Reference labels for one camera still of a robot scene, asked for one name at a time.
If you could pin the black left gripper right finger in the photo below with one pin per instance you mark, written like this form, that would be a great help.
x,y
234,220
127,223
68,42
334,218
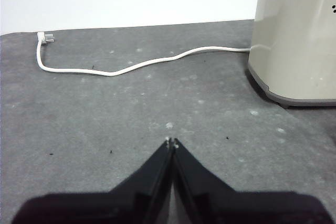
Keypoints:
x,y
249,208

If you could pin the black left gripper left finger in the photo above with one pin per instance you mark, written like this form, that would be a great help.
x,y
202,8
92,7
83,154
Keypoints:
x,y
110,208

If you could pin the cream two-slot toaster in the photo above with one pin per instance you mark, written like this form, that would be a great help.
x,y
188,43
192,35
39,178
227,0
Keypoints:
x,y
296,51

